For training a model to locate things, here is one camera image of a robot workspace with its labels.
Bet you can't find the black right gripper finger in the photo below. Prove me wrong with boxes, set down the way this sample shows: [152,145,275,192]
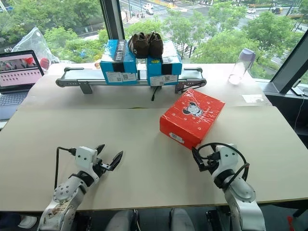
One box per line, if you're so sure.
[191,147,206,172]

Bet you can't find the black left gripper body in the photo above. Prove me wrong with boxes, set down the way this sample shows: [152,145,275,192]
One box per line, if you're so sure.
[92,154,110,178]

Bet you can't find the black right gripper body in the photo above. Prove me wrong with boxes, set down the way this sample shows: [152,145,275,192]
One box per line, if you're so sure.
[204,159,218,175]

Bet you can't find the red shoe box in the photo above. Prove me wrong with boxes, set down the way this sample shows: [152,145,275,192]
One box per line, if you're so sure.
[159,88,226,150]

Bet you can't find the blue shoe box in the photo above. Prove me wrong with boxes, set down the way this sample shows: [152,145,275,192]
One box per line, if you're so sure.
[99,39,139,85]
[146,40,182,87]

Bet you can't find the black block under table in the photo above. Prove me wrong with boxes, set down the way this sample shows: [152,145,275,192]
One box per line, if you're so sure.
[205,210,232,231]

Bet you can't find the grey rounded shape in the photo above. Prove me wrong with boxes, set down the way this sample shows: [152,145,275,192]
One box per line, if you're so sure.
[110,209,138,231]
[169,207,196,231]

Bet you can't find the grey conveyor belt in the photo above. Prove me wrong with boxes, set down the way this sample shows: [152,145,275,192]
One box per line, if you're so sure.
[55,66,207,95]

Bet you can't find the clear plastic label sheet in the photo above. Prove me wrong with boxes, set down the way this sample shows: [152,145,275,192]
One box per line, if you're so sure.
[241,93,266,104]

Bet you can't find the clear bottle purple lid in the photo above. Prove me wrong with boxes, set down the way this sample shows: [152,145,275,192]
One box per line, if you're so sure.
[228,47,257,85]

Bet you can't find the brown suede shoe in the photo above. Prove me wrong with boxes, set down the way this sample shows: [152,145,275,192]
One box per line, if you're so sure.
[127,33,150,59]
[146,31,165,59]

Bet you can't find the open laptop computer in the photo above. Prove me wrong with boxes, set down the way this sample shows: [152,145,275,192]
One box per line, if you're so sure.
[0,50,45,121]

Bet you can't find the clear plastic bag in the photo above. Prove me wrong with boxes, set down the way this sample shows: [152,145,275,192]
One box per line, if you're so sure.
[11,26,61,71]

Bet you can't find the black window mullion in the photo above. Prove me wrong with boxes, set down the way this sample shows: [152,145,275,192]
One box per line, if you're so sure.
[99,0,126,40]

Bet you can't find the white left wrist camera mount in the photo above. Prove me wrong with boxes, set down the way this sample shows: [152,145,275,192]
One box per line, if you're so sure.
[75,146,100,181]

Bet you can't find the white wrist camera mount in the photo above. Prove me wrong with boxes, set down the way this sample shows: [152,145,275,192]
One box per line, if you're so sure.
[211,143,238,179]
[75,146,100,181]

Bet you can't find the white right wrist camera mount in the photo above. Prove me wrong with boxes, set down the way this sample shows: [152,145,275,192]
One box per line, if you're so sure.
[211,143,238,179]

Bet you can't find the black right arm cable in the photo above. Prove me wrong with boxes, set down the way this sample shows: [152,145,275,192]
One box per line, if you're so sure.
[196,142,250,184]

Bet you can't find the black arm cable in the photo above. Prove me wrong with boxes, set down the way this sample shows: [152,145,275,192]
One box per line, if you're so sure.
[54,146,77,191]
[196,142,250,184]

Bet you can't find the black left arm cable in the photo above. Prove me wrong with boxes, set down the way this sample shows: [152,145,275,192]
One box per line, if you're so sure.
[54,146,77,191]

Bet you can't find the black conveyor power cable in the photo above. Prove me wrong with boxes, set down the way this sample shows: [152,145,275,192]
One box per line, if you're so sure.
[151,86,162,102]

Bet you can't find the white charging cable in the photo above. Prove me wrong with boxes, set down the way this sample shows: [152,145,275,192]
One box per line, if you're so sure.
[294,88,308,132]

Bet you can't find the dark slanted window post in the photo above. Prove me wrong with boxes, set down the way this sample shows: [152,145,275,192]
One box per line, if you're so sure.
[269,35,308,95]

